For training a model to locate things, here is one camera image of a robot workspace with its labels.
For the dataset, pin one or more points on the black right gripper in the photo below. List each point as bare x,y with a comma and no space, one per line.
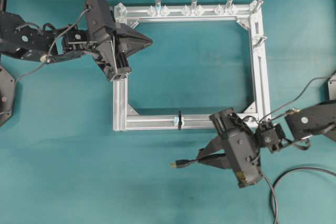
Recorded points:
241,150

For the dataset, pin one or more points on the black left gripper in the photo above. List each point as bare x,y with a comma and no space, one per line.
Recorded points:
102,33

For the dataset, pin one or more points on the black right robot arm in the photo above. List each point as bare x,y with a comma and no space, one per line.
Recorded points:
318,119

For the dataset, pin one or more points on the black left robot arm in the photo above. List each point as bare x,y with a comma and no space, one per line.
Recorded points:
47,44

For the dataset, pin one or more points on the grey box at right edge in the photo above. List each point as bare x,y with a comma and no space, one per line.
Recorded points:
332,87

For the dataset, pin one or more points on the metal post with blue tape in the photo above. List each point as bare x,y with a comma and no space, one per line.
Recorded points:
158,7

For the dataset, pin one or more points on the middle metal post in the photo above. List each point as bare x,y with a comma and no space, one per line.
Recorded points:
193,6

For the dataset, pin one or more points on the right metal post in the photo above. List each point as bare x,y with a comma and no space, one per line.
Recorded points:
228,6

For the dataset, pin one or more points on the side metal post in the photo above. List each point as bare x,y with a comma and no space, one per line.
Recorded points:
258,40

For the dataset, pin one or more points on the corner metal post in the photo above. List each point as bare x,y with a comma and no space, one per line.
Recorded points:
258,6

